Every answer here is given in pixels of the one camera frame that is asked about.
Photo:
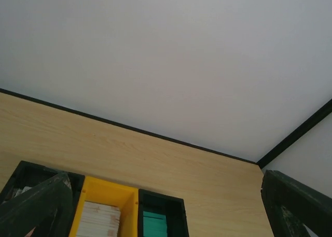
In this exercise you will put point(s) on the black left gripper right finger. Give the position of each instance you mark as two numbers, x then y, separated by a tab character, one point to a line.
292	207

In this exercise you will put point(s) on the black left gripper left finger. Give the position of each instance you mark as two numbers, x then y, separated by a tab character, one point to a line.
44	209

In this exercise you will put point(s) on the white red card stack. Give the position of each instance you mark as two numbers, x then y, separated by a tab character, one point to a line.
18	191

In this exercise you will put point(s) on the black card bin left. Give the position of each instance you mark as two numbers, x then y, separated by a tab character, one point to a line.
31	174

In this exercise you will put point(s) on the black card bin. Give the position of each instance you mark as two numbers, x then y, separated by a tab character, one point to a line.
173	208
31	174

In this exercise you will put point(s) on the white orange card stack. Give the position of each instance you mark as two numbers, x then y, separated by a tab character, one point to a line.
99	220

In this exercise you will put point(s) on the yellow card bin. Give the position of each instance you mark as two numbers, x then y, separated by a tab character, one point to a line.
100	191

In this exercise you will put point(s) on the teal card stack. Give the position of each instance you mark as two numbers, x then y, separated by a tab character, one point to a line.
154	224

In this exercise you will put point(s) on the black card bin right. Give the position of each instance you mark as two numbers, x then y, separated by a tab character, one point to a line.
173	208

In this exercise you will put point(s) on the black enclosure frame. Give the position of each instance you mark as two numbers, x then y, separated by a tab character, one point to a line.
292	138

